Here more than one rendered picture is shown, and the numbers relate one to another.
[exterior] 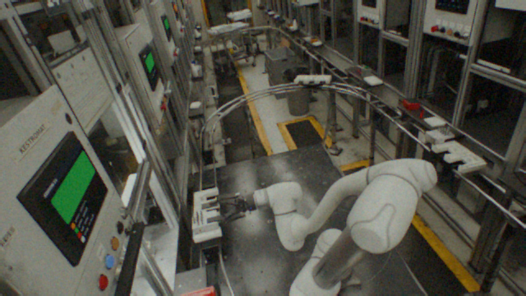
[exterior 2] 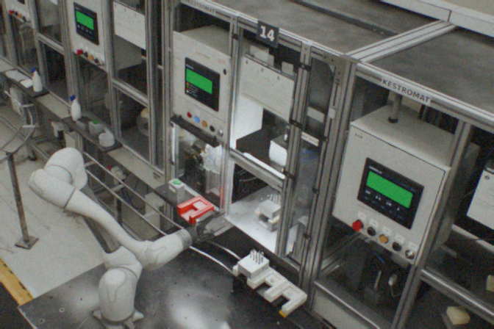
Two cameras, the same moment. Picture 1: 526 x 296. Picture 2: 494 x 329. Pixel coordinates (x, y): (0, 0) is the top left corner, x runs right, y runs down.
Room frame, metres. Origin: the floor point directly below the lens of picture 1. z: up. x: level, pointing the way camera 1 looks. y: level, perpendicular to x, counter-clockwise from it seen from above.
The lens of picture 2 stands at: (2.58, -0.98, 2.79)
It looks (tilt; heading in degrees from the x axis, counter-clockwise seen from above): 34 degrees down; 139
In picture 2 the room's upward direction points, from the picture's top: 5 degrees clockwise
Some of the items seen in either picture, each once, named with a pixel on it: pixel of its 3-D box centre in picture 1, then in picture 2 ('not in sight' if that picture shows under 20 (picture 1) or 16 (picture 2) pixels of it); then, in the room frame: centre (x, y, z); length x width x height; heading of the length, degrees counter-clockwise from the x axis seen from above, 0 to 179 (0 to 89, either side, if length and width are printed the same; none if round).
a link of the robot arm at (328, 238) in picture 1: (334, 252); (116, 291); (0.86, -0.21, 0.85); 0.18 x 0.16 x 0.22; 138
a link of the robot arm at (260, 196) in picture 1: (261, 199); (182, 239); (0.99, 0.07, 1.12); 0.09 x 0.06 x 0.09; 6
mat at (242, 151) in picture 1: (230, 84); not in sight; (5.64, 0.52, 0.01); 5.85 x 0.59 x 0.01; 6
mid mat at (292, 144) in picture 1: (305, 136); not in sight; (3.27, -0.49, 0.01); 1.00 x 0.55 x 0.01; 6
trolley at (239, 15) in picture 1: (242, 31); not in sight; (7.91, 0.13, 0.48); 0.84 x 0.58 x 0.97; 14
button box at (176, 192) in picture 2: not in sight; (178, 190); (0.49, 0.37, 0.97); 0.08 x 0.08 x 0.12; 6
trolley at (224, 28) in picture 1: (232, 46); not in sight; (6.60, 0.41, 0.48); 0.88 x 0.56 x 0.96; 114
